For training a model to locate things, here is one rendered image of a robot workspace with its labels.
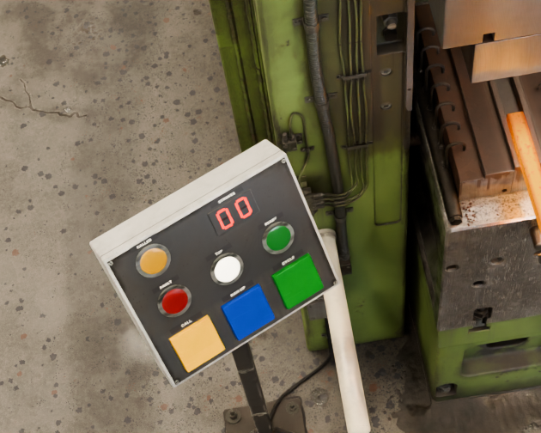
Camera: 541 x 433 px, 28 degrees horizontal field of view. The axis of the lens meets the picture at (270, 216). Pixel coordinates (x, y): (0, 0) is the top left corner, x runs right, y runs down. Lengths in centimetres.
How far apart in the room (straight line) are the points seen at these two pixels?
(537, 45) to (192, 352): 74
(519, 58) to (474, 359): 116
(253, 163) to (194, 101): 160
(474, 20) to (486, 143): 44
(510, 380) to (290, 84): 118
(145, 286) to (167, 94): 169
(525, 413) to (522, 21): 141
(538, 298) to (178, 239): 91
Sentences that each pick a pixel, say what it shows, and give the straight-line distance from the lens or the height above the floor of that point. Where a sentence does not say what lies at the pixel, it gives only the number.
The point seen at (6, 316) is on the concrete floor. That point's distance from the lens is 309.
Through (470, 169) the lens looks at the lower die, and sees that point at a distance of 197.
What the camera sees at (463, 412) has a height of 1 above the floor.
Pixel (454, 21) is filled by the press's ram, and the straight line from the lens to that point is 159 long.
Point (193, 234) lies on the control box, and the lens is 172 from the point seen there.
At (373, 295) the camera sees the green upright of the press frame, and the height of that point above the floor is 28.
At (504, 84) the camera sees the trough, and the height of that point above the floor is 99.
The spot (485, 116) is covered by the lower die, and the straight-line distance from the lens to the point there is 203.
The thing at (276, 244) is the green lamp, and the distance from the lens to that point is 178.
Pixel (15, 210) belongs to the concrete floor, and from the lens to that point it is 325.
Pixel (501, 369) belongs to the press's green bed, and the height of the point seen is 15.
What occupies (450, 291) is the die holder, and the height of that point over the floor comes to 66.
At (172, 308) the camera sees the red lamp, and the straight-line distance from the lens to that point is 175.
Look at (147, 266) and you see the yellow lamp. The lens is 171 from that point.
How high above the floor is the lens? 264
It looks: 59 degrees down
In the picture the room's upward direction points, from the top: 11 degrees counter-clockwise
